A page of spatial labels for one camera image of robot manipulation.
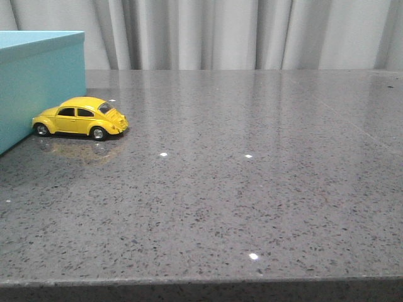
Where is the yellow toy beetle car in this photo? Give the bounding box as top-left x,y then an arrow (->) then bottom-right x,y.
32,96 -> 129,141

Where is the light blue cardboard box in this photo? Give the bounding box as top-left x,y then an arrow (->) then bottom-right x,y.
1,31 -> 86,152

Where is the grey pleated curtain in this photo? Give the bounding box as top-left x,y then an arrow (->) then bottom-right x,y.
1,1 -> 402,70

